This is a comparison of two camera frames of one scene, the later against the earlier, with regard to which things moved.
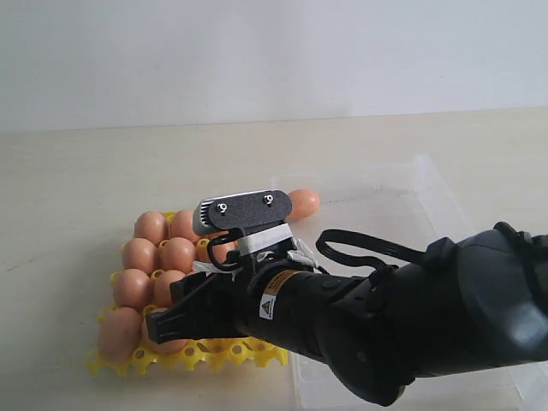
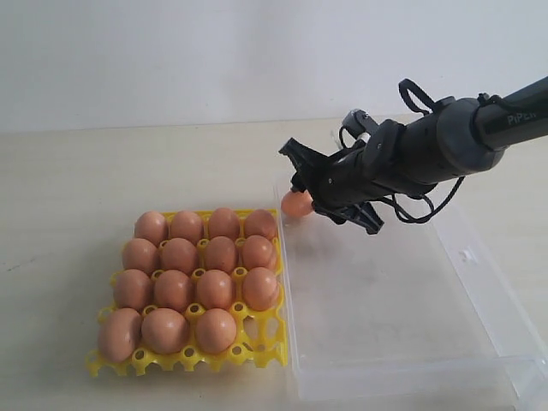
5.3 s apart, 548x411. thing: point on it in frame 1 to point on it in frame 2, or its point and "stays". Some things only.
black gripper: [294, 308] to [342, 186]
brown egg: [305, 203] stays
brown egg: [120, 333] stays
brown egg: [150, 225] stays
